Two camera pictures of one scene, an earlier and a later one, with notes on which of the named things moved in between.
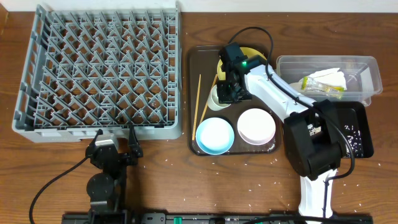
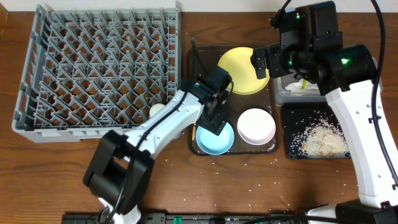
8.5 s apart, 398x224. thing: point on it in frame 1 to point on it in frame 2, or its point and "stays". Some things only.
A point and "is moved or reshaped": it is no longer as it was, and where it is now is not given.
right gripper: [222, 96] to [274, 53]
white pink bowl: [256, 126] stays
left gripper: [123, 156] to [212, 123]
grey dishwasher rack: [102, 68] stays
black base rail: [218, 218] stays
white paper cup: [213, 101] is moved or reshaped
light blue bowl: [214, 135] stays
